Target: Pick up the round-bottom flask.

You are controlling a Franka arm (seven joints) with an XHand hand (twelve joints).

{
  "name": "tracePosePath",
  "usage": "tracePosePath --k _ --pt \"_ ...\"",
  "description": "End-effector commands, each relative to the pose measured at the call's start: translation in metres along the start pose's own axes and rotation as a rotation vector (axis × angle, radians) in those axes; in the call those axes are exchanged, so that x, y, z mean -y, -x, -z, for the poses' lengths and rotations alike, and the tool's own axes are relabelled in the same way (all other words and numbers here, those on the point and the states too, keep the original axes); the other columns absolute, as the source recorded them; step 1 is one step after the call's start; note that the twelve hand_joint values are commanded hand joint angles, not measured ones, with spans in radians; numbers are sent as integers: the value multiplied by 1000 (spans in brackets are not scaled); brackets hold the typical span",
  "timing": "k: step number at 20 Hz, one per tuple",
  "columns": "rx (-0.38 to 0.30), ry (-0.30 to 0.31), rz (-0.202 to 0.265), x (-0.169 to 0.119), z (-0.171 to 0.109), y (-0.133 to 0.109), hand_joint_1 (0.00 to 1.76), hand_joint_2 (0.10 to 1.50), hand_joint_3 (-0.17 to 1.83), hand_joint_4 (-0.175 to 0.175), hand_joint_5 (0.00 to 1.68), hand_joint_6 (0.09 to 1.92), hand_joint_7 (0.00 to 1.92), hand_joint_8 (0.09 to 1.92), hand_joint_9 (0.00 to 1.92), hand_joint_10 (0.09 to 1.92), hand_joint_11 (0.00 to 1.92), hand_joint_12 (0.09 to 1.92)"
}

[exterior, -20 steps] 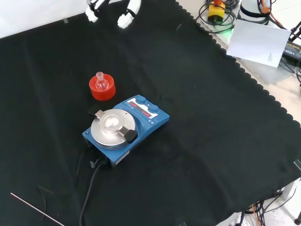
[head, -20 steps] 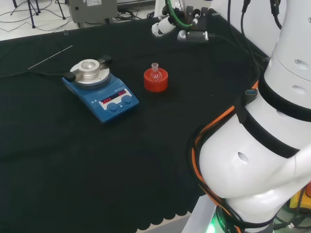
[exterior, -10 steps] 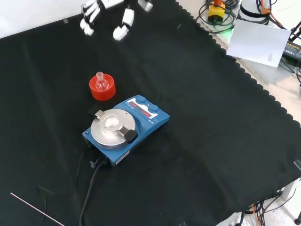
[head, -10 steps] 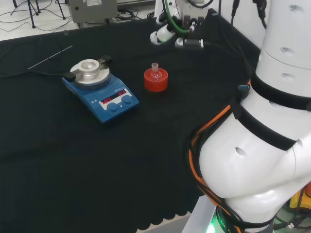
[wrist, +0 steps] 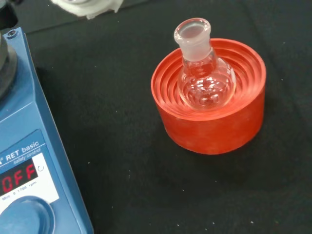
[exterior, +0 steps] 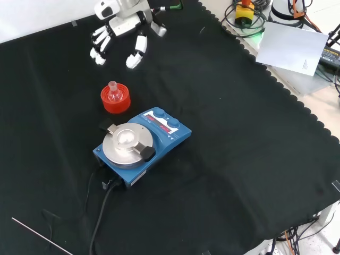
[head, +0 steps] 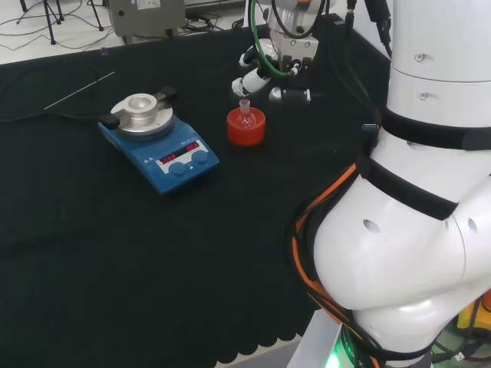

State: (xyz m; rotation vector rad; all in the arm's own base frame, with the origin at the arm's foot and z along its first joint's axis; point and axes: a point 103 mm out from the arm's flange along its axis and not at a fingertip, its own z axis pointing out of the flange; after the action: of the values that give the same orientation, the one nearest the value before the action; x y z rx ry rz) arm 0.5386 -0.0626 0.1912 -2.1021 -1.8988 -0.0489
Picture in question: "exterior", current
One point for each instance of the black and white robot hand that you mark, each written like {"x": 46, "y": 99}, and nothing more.
{"x": 123, "y": 26}

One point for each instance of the clear round-bottom flask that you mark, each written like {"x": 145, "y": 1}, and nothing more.
{"x": 114, "y": 97}

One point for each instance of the blue heater with steel plate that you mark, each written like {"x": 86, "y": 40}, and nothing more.
{"x": 180, "y": 132}

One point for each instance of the yellow stop button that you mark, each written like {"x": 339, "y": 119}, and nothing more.
{"x": 244, "y": 16}

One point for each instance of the pale board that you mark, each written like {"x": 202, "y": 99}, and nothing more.
{"x": 289, "y": 47}

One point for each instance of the black bench cloth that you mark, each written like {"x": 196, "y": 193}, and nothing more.
{"x": 225, "y": 159}

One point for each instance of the black power adapter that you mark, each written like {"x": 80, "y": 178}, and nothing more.
{"x": 330, "y": 55}

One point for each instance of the thin glass rod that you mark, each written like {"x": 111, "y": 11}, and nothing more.
{"x": 40, "y": 235}

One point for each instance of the white table leg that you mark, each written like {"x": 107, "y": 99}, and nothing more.
{"x": 326, "y": 215}

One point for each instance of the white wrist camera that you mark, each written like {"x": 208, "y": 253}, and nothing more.
{"x": 105, "y": 9}

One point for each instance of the grey base plate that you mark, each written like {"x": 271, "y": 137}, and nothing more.
{"x": 300, "y": 82}

